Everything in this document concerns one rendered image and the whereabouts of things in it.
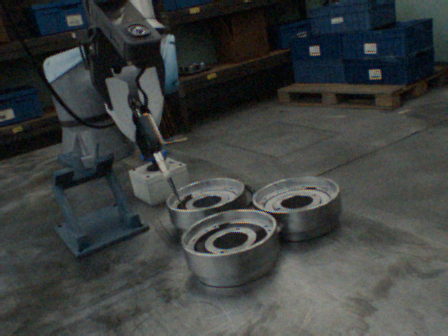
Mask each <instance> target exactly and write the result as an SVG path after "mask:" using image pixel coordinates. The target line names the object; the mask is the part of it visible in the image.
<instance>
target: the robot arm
mask: <svg viewBox="0 0 448 336"><path fill-rule="evenodd" d="M82 4H83V7H84V10H85V15H86V18H87V21H88V25H86V28H85V29H83V30H79V31H78V30H76V31H74V34H75V37H76V40H77V45H78V47H77V48H75V49H73V50H68V51H66V52H62V53H60V54H58V55H54V56H52V57H51V58H47V60H46V61H44V72H45V75H46V78H47V79H48V81H49V83H50V84H51V85H52V87H53V89H54V90H56V93H57V94H58V95H59V96H60V98H61V99H62V100H63V101H64V103H65V104H66V105H67V106H68V107H69V108H70V109H71V110H72V111H73V112H74V113H75V114H76V115H77V116H79V117H80V118H81V119H83V120H85V121H86V122H89V123H91V124H95V125H104V124H107V123H111V122H112V121H115V123H117V124H116V125H114V126H111V127H109V128H107V129H95V128H89V127H87V126H85V125H82V124H81V123H80V122H78V121H76V120H75V119H74V118H72V117H71V116H70V115H69V114H68V113H67V112H66V111H65V110H64V109H63V107H62V106H60V104H59V103H58V102H57V100H56V99H55V98H54V97H53V95H52V97H53V102H54V105H55V107H56V109H57V115H58V117H59V120H60V122H61V127H62V131H63V137H62V154H65V153H68V152H72V151H75V150H76V151H77V152H78V155H80V157H81V158H82V162H83V164H84V165H85V169H90V168H93V167H94V164H95V163H94V160H95V145H96V143H99V150H98V157H101V156H103V155H108V154H110V153H112V152H113V153H114V157H115V158H114V162H116V161H120V160H121V159H124V158H127V156H129V155H131V154H133V153H134V152H135V151H136V147H135V144H134V142H136V141H137V127H136V125H135V123H134V122H133V114H132V109H131V108H130V107H129V105H128V102H129V99H135V101H138V100H141V103H143V105H144V107H145V110H146V111H147V112H148V114H151V117H152V118H153V120H154V123H155V124H156V126H157V129H158V128H159V126H160V121H161V117H162V112H163V97H164V95H165V94H171V93H173V92H175V91H176V90H177V88H178V86H179V81H178V71H177V62H176V46H175V38H174V36H170V35H167V33H166V29H165V26H163V25H161V24H160V22H157V20H156V19H155V15H154V12H153V5H152V1H151V0H82ZM81 44H82V46H81Z"/></svg>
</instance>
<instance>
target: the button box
mask: <svg viewBox="0 0 448 336"><path fill-rule="evenodd" d="M165 159H166V163H167V164H168V166H169V171H170V173H171V175H172V181H173V183H174V184H175V188H176V190H178V189H180V188H181V187H184V186H186V185H188V184H190V180H189V174H188V170H187V164H183V163H181V162H179V161H175V160H173V159H171V158H165ZM129 173H130V179H131V182H132V185H133V190H134V193H135V196H136V197H138V198H139V199H141V200H142V201H144V202H146V203H148V205H151V206H152V207H154V206H155V205H159V204H161V203H163V202H166V200H167V199H168V197H169V196H170V195H171V194H172V193H174V192H173V190H172V187H171V186H170V185H169V182H168V181H167V180H166V179H165V177H164V176H163V173H160V170H159V167H158V166H157V167H153V165H152V163H151V164H146V165H144V166H142V167H138V168H136V169H133V170H130V171H129Z"/></svg>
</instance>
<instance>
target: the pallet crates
mask: <svg viewBox="0 0 448 336"><path fill-rule="evenodd" d="M395 1H396V0H345V1H340V2H335V3H332V4H326V5H324V6H321V7H318V8H312V9H309V10H308V11H309V14H310V17H309V18H310V19H311V25H312V27H311V31H310V32H305V33H302V34H300V35H297V36H292V37H289V38H287V39H289V45H290V49H291V55H292V63H293V68H294V78H295V83H293V84H291V86H285V87H284V88H282V89H278V90H277V95H278V97H279V105H288V106H314V107H327V108H353V109H365V110H392V111H393V110H395V109H398V108H399V107H400V105H399V104H400V98H410V99H418V98H420V97H421V96H424V95H425V94H427V86H443V85H447V84H448V72H447V71H448V67H447V66H434V46H435V45H434V42H433V30H432V27H433V26H434V25H432V24H433V17H432V18H423V19H414V20H404V21H396V22H395V20H396V12H395ZM325 7H327V8H325ZM305 34H306V36H304V37H299V36H301V35H305ZM295 92H296V93H303V95H308V96H323V97H322V100H323V101H306V100H297V94H296V93H295ZM343 96H348V97H368V98H375V103H376V104H372V103H355V102H343Z"/></svg>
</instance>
